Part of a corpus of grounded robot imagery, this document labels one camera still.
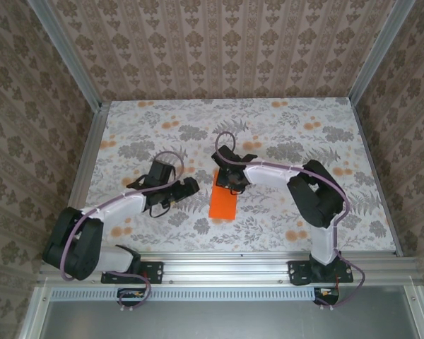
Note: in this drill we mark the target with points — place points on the orange paper sheet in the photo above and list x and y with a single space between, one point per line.
222 208

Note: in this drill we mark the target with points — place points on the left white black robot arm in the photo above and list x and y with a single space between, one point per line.
120 208

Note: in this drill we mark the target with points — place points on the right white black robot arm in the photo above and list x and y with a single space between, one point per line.
268 174

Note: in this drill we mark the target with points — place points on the grey sheet metal panel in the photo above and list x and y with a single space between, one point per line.
226 321

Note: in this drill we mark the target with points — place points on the floral patterned table cover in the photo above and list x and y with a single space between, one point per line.
162 120

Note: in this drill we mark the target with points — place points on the black connector board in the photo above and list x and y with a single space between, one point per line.
325 293
127 293

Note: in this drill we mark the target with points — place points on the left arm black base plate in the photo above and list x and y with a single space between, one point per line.
155 272

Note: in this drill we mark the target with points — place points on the aluminium table side rail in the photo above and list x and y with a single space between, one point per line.
88 166

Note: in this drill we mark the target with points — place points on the aluminium frame cross rail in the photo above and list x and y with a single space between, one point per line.
226 270

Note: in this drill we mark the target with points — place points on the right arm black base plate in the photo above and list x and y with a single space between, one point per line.
297 272

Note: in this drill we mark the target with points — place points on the aluminium frame post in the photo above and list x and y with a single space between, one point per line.
65 53
378 53

